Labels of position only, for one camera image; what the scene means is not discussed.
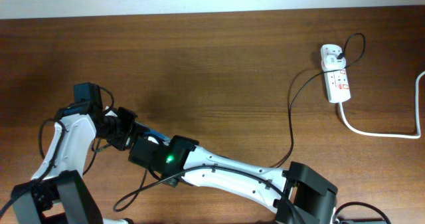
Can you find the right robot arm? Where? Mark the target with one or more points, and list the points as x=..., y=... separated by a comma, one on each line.
x=296, y=195

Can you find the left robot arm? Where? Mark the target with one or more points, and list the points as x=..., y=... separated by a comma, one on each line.
x=56, y=192

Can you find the blue Samsung Galaxy smartphone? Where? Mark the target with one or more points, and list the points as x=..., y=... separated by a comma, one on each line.
x=146, y=131

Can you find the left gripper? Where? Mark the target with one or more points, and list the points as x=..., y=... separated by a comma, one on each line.
x=121, y=143

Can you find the white power strip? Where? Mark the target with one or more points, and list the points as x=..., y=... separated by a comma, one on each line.
x=337, y=86

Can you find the white USB charger plug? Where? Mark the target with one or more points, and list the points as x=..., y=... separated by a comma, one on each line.
x=329, y=58

